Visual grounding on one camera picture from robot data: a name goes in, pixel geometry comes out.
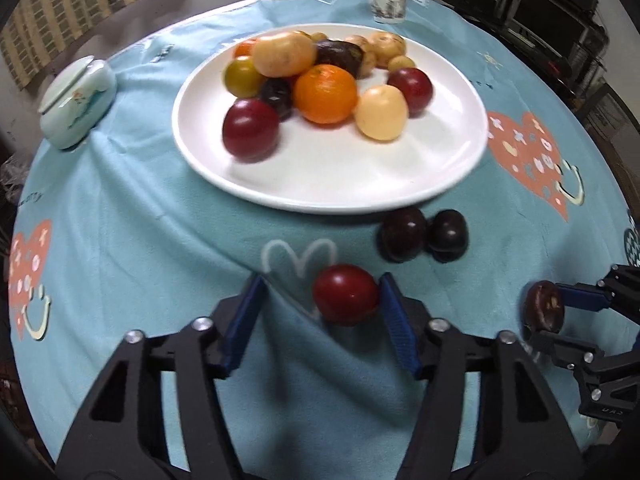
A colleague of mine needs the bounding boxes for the white round plate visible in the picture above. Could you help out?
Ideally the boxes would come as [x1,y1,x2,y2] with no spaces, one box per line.
[171,23,489,215]

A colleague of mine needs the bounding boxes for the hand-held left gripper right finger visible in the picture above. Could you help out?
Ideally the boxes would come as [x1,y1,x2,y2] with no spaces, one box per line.
[378,272,586,480]

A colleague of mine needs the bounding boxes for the dark plum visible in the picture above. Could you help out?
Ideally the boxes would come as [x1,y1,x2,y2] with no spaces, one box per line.
[523,281,566,334]
[378,206,429,264]
[426,209,470,262]
[258,77,296,122]

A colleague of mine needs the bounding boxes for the grey computer monitor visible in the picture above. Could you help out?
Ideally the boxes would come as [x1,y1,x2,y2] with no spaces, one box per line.
[506,0,588,58]

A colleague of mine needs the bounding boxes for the pale ceramic lidded jar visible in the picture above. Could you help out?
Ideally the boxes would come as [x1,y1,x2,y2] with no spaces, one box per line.
[38,56,118,151]

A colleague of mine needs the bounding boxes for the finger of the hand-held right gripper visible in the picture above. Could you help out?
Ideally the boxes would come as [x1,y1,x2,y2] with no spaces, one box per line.
[556,263,640,322]
[522,327,608,373]

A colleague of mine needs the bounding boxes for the beige round fruit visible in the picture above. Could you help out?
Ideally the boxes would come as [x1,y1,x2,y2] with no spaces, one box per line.
[354,85,410,142]
[251,31,314,78]

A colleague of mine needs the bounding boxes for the checked beige curtain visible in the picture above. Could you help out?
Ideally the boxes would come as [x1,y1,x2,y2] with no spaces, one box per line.
[0,0,203,93]

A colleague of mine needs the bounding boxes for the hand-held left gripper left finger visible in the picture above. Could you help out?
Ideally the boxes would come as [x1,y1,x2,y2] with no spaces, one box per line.
[55,272,268,480]

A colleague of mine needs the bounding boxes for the black media stand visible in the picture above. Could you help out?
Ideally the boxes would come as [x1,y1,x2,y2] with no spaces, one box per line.
[442,0,611,106]

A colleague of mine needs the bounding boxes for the white patterned paper cup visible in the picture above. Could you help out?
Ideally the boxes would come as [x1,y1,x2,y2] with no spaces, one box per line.
[363,0,410,25]

